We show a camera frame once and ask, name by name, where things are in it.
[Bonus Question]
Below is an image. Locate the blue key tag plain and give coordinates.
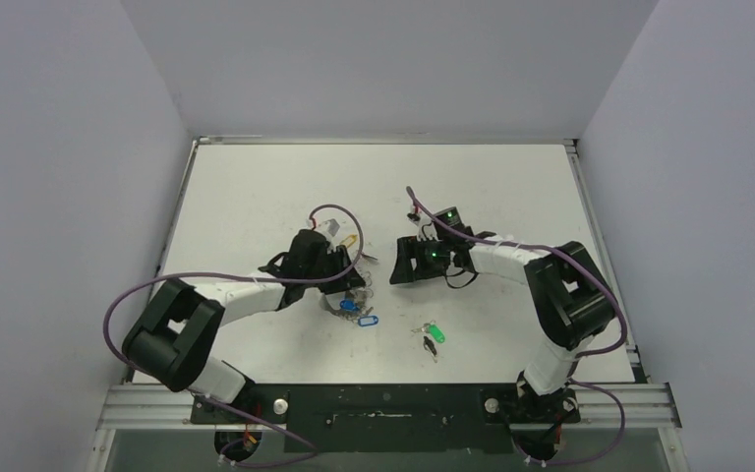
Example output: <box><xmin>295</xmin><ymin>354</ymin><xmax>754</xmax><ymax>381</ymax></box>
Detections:
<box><xmin>339</xmin><ymin>299</ymin><xmax>360</xmax><ymax>312</ymax></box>

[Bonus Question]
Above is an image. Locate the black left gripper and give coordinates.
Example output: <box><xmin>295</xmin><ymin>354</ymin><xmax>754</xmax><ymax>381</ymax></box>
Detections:
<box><xmin>304</xmin><ymin>246</ymin><xmax>365</xmax><ymax>296</ymax></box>

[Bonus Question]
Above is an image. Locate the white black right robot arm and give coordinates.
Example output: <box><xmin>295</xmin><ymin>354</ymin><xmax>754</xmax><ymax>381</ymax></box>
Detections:
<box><xmin>389</xmin><ymin>207</ymin><xmax>616</xmax><ymax>422</ymax></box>

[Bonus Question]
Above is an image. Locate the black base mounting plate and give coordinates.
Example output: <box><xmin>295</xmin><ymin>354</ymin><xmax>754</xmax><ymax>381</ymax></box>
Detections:
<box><xmin>190</xmin><ymin>383</ymin><xmax>581</xmax><ymax>454</ymax></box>

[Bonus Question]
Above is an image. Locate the black key tag with key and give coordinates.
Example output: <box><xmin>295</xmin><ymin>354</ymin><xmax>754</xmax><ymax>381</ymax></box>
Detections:
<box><xmin>422</xmin><ymin>335</ymin><xmax>438</xmax><ymax>363</ymax></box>

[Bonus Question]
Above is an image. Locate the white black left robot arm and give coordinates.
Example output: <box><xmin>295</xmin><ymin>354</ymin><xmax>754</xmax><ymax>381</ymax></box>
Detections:
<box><xmin>122</xmin><ymin>229</ymin><xmax>367</xmax><ymax>424</ymax></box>

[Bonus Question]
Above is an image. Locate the green key tag with key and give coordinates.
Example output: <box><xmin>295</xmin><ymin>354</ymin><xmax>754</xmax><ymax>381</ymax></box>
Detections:
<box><xmin>411</xmin><ymin>321</ymin><xmax>446</xmax><ymax>344</ymax></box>

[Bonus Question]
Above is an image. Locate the aluminium table frame rail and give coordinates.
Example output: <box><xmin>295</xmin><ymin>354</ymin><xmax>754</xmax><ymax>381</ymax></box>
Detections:
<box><xmin>98</xmin><ymin>383</ymin><xmax>682</xmax><ymax>431</ymax></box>

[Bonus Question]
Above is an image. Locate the blue key tag white label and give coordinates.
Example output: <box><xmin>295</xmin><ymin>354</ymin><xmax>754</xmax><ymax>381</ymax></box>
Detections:
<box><xmin>357</xmin><ymin>316</ymin><xmax>379</xmax><ymax>327</ymax></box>

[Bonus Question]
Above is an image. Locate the yellow key tag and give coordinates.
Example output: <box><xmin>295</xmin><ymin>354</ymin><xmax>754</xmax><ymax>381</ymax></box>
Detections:
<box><xmin>340</xmin><ymin>234</ymin><xmax>359</xmax><ymax>248</ymax></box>

